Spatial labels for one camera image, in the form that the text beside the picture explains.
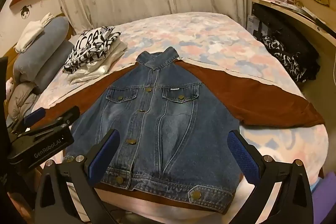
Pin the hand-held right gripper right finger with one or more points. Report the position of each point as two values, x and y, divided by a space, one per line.
244 158

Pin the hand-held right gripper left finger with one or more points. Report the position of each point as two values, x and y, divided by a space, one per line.
103 155

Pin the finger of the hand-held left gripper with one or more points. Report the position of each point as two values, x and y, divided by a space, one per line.
65 114
34 115

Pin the brown garment with white stripe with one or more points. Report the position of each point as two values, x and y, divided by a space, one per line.
168 129

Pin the grey puffer jacket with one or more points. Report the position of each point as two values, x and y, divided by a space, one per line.
22 100

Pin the blue grey bolster pillow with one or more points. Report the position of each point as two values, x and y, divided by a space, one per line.
50 69
47 40

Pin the black white printed folded garment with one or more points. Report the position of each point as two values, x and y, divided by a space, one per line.
89 48

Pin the white crumpled cloth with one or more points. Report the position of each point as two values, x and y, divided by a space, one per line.
30 35

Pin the purple mat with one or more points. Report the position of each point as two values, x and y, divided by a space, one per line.
324 195

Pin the black white patterned cloth pile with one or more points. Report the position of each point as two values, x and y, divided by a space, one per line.
288 58

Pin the floral pastel bed sheet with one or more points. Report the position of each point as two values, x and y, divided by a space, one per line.
204 37

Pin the black case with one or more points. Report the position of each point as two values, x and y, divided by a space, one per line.
260 22

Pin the black slim device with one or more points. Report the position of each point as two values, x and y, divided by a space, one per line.
319 22

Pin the black cartoon wall sticker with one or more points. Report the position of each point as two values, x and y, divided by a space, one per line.
25 12

